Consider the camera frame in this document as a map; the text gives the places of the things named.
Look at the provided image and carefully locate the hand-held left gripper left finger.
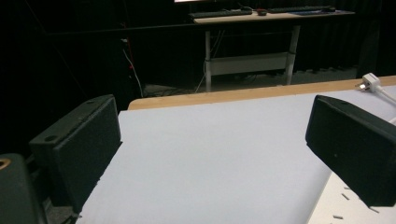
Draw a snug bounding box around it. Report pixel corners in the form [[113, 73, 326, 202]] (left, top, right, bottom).
[[28, 94, 122, 215]]

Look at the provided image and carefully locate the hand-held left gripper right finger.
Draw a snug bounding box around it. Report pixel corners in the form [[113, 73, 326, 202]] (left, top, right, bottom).
[[304, 94, 396, 208]]

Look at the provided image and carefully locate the white power strip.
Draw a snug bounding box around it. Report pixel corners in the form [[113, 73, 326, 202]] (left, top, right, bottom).
[[306, 172, 396, 224]]

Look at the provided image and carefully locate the white power plug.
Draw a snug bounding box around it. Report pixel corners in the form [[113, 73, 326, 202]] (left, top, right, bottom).
[[355, 72, 382, 93]]

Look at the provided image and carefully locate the white table mat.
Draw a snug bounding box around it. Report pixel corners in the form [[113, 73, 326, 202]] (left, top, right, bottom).
[[76, 85, 396, 224]]

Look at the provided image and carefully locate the wooden desk with white legs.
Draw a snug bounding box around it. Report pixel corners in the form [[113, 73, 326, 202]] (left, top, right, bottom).
[[192, 9, 357, 93]]

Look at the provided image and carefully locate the blue mouse pad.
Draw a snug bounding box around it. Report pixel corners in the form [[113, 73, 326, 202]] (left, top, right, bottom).
[[291, 10, 336, 17]]

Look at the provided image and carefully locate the black keyboard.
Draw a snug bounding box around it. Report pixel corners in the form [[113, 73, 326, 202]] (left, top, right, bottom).
[[268, 6, 332, 14], [188, 9, 253, 20]]

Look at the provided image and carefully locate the white power cable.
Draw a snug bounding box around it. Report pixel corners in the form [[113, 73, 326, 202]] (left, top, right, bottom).
[[376, 86, 396, 105]]

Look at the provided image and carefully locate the white hanging cable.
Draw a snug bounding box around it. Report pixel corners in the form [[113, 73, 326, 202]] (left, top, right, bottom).
[[121, 46, 145, 98]]

